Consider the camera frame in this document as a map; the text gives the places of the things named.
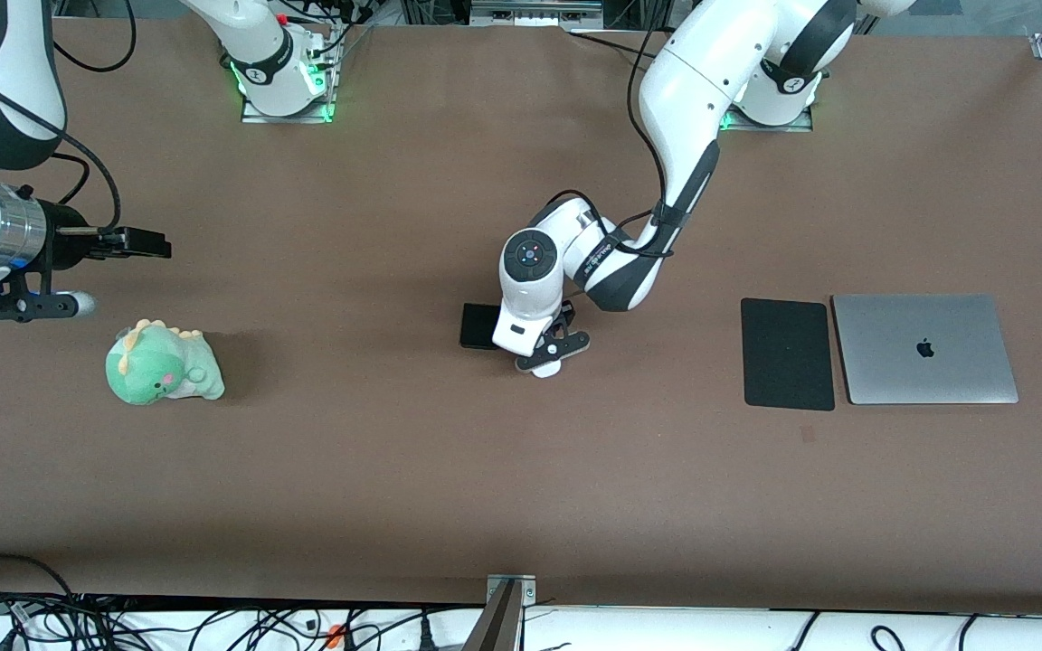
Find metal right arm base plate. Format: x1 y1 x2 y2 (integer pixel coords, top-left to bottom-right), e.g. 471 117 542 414
241 98 337 124

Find silver metal bracket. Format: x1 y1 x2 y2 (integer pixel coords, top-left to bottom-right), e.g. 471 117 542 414
485 573 537 609

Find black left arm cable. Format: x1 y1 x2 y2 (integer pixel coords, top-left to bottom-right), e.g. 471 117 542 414
539 27 732 259

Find thin black looping cable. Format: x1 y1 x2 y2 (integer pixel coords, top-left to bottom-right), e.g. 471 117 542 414
49 0 137 74

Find silver closed laptop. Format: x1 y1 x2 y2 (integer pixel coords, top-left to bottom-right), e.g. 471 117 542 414
831 293 1020 406

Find black smartphone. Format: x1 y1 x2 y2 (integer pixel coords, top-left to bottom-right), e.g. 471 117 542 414
459 303 505 351

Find green dinosaur plush toy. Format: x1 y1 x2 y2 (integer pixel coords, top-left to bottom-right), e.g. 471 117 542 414
105 318 226 407

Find black mouse pad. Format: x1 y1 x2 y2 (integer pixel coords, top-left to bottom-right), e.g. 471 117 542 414
740 297 837 412

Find grey metal post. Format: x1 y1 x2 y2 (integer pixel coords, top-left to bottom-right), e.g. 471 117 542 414
462 579 524 651

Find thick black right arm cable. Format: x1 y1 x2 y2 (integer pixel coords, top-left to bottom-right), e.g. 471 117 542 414
0 54 124 236

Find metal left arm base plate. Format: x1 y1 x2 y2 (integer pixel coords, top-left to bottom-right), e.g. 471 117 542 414
722 104 814 133

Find black base power cable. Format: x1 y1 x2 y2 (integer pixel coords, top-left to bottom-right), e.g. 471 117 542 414
566 27 667 64

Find silver power strip box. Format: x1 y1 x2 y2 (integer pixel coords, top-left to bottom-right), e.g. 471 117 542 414
470 0 604 29

